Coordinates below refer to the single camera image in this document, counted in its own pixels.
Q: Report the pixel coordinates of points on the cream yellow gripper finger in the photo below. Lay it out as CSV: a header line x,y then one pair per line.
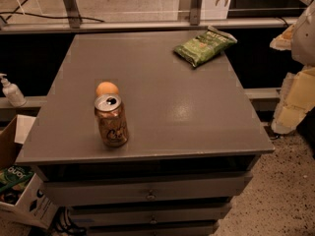
x,y
297,98

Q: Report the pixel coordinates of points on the orange fruit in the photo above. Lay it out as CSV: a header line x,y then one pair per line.
x,y
105,88

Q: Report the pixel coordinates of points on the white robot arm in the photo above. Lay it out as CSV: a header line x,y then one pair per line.
x,y
299,38

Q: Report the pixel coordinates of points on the green chip bag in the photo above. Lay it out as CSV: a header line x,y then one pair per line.
x,y
205,46

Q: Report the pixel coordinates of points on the grey drawer cabinet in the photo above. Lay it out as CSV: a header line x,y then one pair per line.
x,y
194,137

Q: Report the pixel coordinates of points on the round drawer knob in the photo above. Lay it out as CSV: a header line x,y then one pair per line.
x,y
151,196

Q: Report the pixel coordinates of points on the opened gold soda can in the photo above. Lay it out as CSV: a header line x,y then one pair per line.
x,y
110,115

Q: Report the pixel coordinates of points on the white pump bottle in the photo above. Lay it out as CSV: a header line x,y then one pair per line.
x,y
12,92

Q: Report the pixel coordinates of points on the cardboard box with packets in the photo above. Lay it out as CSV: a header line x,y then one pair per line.
x,y
21,199

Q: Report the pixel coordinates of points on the grey metal railing frame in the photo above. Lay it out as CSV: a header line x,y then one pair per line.
x,y
39,16

